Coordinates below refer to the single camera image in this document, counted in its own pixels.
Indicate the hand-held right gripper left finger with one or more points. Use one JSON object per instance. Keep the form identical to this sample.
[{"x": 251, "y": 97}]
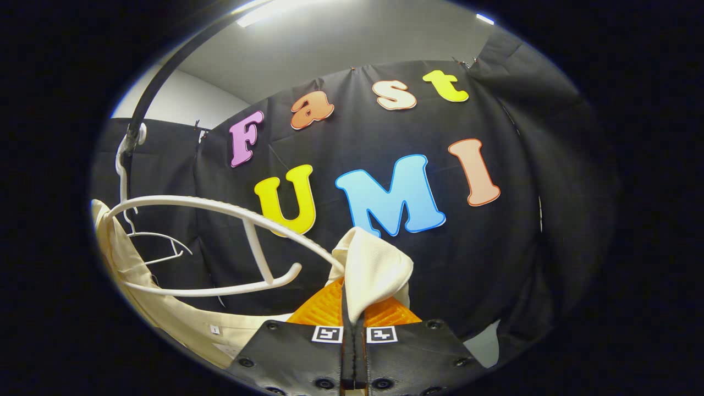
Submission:
[{"x": 297, "y": 357}]

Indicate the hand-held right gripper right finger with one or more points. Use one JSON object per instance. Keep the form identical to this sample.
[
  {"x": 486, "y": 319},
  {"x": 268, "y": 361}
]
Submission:
[{"x": 412, "y": 357}]

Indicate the cream button shirt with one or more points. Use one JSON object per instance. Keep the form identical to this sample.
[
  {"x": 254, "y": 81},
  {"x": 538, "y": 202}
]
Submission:
[{"x": 374, "y": 269}]

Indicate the white plastic clothes hanger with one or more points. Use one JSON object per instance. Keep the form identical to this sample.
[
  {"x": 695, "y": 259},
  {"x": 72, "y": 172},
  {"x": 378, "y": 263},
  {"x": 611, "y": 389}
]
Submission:
[
  {"x": 159, "y": 235},
  {"x": 220, "y": 206}
]

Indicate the black metal clothes rack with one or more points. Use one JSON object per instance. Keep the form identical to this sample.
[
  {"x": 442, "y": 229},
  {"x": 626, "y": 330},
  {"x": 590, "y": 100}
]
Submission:
[{"x": 159, "y": 77}]

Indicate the black backdrop cloth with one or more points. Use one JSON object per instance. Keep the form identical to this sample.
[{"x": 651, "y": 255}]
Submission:
[{"x": 495, "y": 258}]

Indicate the ceiling light panel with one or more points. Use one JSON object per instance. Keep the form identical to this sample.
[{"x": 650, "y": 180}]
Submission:
[{"x": 485, "y": 18}]

